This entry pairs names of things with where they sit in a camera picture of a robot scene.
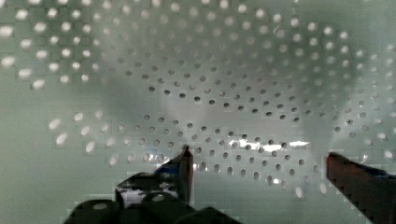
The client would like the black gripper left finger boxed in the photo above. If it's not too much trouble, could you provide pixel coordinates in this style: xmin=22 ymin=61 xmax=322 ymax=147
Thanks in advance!
xmin=115 ymin=145 xmax=193 ymax=208

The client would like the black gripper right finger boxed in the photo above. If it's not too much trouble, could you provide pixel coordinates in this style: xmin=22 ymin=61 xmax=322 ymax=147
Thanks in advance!
xmin=326 ymin=152 xmax=396 ymax=224

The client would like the mint green strainer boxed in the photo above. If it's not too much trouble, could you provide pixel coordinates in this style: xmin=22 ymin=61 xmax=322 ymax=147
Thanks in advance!
xmin=1 ymin=0 xmax=395 ymax=224

